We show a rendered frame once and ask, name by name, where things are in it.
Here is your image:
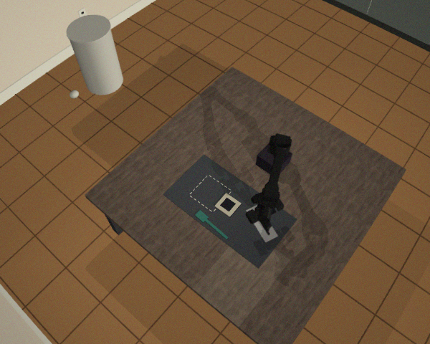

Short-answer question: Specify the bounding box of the teal small trowel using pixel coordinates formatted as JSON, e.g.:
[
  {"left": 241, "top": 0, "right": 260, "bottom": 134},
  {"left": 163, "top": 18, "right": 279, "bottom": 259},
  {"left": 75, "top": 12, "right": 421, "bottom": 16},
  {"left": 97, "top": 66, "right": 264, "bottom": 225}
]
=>
[{"left": 195, "top": 210, "right": 228, "bottom": 239}]

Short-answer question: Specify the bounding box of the tan tile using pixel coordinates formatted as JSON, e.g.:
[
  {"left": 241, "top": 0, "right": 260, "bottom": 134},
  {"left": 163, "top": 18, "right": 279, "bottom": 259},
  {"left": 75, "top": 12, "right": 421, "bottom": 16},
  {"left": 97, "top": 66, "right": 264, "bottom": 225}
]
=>
[{"left": 215, "top": 193, "right": 241, "bottom": 217}]

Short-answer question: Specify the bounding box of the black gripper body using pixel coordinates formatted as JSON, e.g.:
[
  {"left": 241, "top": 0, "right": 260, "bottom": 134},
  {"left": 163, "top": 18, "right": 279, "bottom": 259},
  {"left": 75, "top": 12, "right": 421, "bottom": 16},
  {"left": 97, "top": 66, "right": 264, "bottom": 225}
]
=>
[{"left": 246, "top": 199, "right": 284, "bottom": 224}]

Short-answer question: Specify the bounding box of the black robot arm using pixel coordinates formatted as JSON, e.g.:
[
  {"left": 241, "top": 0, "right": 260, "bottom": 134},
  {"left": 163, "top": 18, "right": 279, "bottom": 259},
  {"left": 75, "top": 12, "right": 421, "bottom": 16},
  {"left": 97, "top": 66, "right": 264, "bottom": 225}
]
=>
[{"left": 252, "top": 133, "right": 292, "bottom": 224}]

